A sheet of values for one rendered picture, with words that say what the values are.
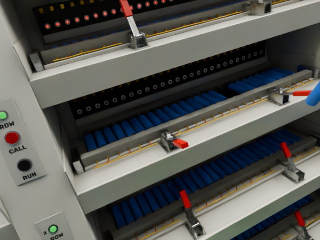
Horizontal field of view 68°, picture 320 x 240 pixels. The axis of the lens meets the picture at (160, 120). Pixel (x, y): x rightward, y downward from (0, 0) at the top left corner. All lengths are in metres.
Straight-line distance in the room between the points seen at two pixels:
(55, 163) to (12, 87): 0.12
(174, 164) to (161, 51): 0.20
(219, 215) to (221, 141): 0.17
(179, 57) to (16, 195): 0.34
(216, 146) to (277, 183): 0.21
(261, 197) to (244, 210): 0.05
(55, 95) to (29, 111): 0.04
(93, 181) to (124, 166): 0.06
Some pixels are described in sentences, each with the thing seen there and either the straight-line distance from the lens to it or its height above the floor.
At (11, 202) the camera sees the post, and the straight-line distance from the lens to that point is 0.42.
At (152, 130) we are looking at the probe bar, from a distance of 0.46.
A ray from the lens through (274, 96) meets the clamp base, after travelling 0.57.
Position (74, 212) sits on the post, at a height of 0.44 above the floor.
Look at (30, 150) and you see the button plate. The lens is 0.39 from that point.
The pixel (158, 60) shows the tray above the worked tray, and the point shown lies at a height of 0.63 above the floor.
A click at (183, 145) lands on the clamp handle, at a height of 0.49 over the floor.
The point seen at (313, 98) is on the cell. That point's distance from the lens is 0.44.
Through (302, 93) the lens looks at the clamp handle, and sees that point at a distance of 0.52.
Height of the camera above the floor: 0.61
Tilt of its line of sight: 11 degrees down
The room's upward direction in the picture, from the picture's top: 17 degrees counter-clockwise
